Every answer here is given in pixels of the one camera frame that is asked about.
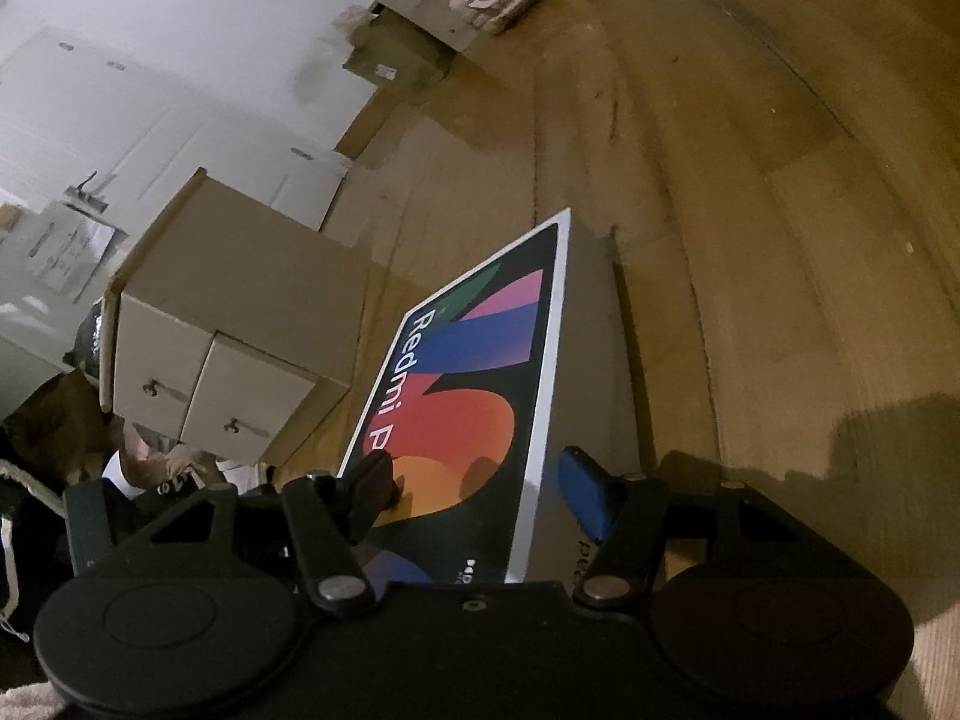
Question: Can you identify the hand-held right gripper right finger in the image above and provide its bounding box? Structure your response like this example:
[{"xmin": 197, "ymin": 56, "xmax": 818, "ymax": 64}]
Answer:
[{"xmin": 559, "ymin": 446, "xmax": 807, "ymax": 605}]

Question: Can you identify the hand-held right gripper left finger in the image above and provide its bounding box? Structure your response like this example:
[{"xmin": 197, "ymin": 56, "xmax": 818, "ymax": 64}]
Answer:
[{"xmin": 146, "ymin": 454, "xmax": 397, "ymax": 607}]

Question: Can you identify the colourful tablet box lid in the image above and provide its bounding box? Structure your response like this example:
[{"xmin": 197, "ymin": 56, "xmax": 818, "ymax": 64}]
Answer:
[{"xmin": 337, "ymin": 208, "xmax": 647, "ymax": 587}]

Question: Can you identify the person's left hand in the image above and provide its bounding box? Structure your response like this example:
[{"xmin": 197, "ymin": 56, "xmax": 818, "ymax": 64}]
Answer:
[{"xmin": 120, "ymin": 424, "xmax": 226, "ymax": 500}]

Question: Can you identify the brown paper bag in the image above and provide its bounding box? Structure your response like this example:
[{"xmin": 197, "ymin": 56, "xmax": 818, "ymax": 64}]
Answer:
[{"xmin": 0, "ymin": 373, "xmax": 115, "ymax": 482}]

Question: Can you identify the black plastic bag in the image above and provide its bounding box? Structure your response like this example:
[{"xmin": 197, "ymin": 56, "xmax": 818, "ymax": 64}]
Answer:
[{"xmin": 64, "ymin": 298, "xmax": 115, "ymax": 385}]

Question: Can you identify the beige drawer cabinet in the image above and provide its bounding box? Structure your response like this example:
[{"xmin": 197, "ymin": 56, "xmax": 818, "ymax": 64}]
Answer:
[{"xmin": 97, "ymin": 167, "xmax": 368, "ymax": 466}]

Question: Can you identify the white door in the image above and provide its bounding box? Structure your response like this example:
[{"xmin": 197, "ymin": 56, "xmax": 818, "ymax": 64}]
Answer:
[{"xmin": 0, "ymin": 28, "xmax": 175, "ymax": 203}]

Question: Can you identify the white rope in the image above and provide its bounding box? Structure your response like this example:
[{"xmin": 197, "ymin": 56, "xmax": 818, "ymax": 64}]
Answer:
[{"xmin": 0, "ymin": 460, "xmax": 65, "ymax": 642}]

